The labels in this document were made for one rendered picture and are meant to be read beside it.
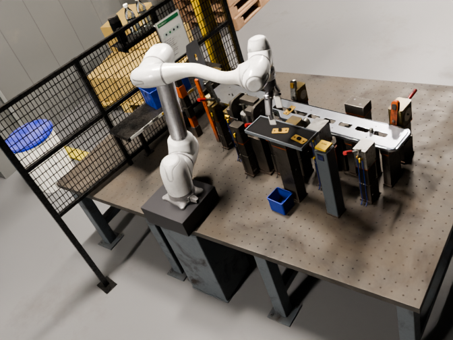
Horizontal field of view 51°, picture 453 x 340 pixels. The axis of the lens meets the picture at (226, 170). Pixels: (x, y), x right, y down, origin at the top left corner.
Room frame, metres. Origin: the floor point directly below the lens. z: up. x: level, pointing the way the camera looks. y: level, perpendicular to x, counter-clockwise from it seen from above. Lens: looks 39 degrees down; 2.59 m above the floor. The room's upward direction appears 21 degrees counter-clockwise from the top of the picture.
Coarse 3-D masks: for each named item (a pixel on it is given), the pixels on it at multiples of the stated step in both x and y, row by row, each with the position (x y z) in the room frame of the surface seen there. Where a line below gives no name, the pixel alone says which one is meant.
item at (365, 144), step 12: (360, 144) 1.73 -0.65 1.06; (372, 144) 1.70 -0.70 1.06; (360, 156) 1.69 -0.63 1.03; (372, 156) 1.70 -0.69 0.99; (360, 168) 1.70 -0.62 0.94; (372, 168) 1.70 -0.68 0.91; (360, 180) 1.71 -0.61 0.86; (372, 180) 1.69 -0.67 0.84; (360, 192) 1.72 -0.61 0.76; (372, 192) 1.68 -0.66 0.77; (360, 204) 1.69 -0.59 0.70
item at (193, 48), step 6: (192, 42) 2.93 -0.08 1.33; (186, 48) 2.89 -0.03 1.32; (192, 48) 2.92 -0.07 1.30; (198, 48) 2.94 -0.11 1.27; (186, 54) 2.88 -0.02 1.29; (192, 54) 2.91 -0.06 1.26; (198, 54) 2.93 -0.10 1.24; (192, 60) 2.90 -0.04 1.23; (198, 60) 2.92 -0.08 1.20; (198, 78) 2.90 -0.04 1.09
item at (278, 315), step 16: (96, 208) 2.90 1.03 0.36; (112, 208) 3.00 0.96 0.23; (96, 224) 2.86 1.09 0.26; (112, 240) 2.87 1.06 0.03; (160, 240) 2.31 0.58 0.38; (176, 256) 2.31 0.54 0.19; (448, 256) 1.53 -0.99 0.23; (176, 272) 2.33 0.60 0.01; (272, 272) 1.68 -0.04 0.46; (288, 272) 1.81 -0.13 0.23; (272, 288) 1.68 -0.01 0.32; (288, 288) 1.74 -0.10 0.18; (432, 288) 1.38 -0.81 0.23; (272, 304) 1.72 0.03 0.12; (288, 304) 1.70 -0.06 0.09; (432, 304) 1.30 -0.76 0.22; (288, 320) 1.64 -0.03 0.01; (400, 320) 1.14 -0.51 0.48; (416, 320) 1.11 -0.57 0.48; (400, 336) 1.15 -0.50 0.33; (416, 336) 1.11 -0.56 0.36
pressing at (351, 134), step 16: (224, 96) 2.71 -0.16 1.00; (256, 96) 2.57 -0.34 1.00; (304, 112) 2.23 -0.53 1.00; (320, 112) 2.18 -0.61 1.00; (336, 112) 2.13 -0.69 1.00; (336, 128) 1.99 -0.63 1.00; (352, 128) 1.94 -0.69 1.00; (368, 128) 1.90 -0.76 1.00; (384, 128) 1.85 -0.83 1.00; (400, 128) 1.81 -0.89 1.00; (384, 144) 1.74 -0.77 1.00; (400, 144) 1.70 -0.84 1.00
